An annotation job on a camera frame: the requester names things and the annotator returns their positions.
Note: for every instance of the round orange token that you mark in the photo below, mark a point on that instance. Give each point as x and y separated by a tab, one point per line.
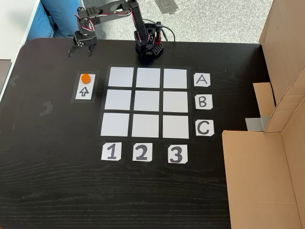
85	78

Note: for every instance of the white nine-square grid sheet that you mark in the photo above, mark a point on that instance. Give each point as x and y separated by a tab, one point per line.
145	101

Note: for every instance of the person's legs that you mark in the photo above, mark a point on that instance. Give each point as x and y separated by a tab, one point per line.
62	16

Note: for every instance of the white arrow paper sheet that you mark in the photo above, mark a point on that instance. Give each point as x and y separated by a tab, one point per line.
78	95

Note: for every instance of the white side table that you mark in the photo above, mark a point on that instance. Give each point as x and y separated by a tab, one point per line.
14	28

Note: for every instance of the black red bar clamp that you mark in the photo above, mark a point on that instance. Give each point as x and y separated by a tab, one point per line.
157	35

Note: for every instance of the paper sheet number 1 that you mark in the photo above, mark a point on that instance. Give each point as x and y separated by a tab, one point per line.
104	145

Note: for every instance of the paper sheet number 2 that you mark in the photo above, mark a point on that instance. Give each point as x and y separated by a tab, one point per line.
135	146

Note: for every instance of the paper sheet letter A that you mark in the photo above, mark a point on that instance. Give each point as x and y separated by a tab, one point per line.
196	83

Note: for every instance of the paper sheet letter B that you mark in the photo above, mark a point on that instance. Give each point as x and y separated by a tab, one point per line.
209	106

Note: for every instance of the paper sheet number 3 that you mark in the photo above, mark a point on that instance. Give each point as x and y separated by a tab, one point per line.
184	148

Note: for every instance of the paper sheet letter C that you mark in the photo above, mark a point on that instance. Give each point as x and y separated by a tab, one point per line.
210	133

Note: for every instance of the brown cardboard panel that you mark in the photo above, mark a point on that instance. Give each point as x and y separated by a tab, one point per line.
286	35
257	181

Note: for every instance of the grey duct tape strip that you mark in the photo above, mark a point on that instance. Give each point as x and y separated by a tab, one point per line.
255	124

